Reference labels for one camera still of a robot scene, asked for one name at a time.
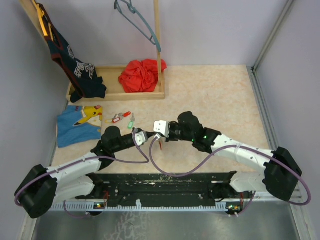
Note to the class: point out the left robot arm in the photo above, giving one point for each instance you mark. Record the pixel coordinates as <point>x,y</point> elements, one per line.
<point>77,179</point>

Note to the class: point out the wooden rack tray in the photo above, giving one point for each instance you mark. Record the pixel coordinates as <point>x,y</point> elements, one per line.
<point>110,73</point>

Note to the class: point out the dark navy jersey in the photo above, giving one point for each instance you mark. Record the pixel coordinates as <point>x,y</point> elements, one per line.
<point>83,76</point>

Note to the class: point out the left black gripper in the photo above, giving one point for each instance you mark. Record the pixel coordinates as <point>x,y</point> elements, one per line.
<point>150,134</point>

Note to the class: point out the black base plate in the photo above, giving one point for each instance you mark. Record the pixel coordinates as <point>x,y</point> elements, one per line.
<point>158,190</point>

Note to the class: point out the yellow outline tag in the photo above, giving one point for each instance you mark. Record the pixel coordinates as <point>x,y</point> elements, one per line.
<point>109,121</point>

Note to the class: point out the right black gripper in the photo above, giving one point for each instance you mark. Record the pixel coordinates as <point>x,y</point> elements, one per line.
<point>170,138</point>

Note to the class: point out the red crumpled cloth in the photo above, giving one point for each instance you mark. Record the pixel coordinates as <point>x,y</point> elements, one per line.
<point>140,76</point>

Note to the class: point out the yellow clothes hanger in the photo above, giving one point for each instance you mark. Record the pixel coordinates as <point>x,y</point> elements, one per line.
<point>44,22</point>

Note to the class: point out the blue pikachu shirt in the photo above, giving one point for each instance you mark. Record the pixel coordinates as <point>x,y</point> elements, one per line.
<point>79,124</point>

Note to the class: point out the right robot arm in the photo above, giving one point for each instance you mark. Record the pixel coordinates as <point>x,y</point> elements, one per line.
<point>275,171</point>

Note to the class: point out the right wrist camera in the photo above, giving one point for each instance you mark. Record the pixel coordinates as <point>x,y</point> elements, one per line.
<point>161,127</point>

